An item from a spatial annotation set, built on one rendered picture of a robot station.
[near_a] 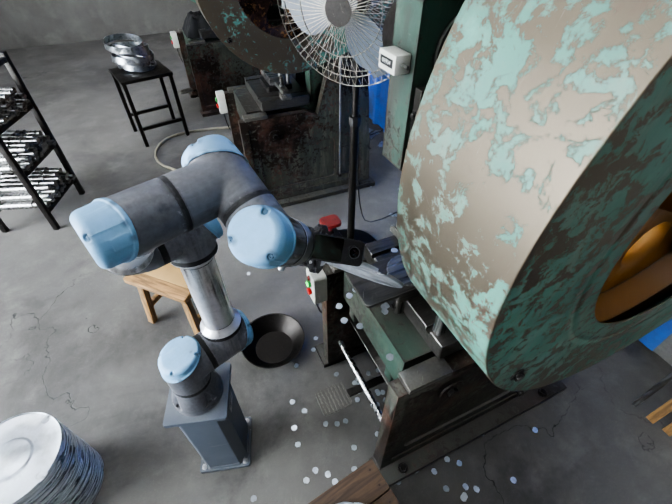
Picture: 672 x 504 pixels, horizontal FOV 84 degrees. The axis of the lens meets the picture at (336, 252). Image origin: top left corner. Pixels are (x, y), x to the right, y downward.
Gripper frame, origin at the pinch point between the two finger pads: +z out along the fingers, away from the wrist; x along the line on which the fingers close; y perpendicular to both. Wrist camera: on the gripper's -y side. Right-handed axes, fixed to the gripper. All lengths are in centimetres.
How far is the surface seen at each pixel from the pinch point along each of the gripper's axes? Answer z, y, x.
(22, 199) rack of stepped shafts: 119, 219, -2
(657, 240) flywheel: -4, -58, -11
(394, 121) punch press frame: 15.6, -8.3, -34.5
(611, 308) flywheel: -1, -54, 2
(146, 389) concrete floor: 74, 84, 73
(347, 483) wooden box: 32, -11, 65
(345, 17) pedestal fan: 47, 16, -80
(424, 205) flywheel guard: -35.6, -16.6, -6.2
